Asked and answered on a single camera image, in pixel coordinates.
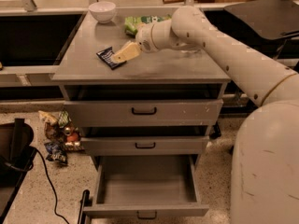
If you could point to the grey middle drawer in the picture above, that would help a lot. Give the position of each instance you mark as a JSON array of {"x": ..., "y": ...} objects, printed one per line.
[{"x": 155, "y": 145}]

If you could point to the grey top drawer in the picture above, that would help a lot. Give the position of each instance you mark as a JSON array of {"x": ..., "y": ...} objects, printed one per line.
[{"x": 143, "y": 113}]

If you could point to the dark blue rxbar wrapper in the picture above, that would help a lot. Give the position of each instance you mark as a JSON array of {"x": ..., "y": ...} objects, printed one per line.
[{"x": 105, "y": 55}]

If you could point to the green chip bag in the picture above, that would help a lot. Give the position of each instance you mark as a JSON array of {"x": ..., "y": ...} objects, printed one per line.
[{"x": 131, "y": 24}]

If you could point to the black office chair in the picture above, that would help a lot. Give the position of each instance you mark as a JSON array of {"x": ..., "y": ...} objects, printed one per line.
[{"x": 274, "y": 25}]

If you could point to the pile of snack packages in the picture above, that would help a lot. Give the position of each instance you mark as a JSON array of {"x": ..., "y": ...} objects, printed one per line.
[{"x": 62, "y": 136}]

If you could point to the grey drawer cabinet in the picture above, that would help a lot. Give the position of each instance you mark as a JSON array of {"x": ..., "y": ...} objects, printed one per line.
[{"x": 165, "y": 75}]

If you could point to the white bowl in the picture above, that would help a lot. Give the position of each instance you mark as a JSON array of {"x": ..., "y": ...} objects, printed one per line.
[{"x": 103, "y": 11}]

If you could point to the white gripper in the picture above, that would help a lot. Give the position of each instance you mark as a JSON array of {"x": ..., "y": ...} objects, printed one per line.
[{"x": 144, "y": 37}]

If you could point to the grey open bottom drawer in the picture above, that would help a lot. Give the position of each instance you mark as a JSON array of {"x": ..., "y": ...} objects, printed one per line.
[{"x": 146, "y": 187}]

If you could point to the wooden stick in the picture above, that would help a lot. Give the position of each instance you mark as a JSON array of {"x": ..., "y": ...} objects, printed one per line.
[{"x": 172, "y": 1}]

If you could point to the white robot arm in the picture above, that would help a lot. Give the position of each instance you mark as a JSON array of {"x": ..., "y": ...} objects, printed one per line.
[{"x": 265, "y": 164}]

